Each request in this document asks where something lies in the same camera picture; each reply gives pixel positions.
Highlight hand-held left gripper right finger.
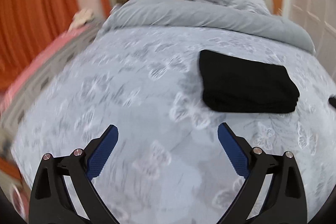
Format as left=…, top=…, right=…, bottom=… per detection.
left=217, top=122, right=307, bottom=224

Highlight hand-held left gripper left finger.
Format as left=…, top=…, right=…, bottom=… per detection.
left=29, top=124, right=124, bottom=224

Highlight black pants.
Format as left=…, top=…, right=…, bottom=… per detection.
left=198, top=49, right=300, bottom=113

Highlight grey butterfly-print duvet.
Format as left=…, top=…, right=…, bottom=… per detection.
left=10, top=25, right=334, bottom=224

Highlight white panelled wardrobe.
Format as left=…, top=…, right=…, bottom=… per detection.
left=282, top=0, right=336, bottom=56

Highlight plain grey blanket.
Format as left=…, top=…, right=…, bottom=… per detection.
left=101, top=0, right=315, bottom=52

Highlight orange curtain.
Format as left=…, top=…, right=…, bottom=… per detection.
left=0, top=0, right=111, bottom=88

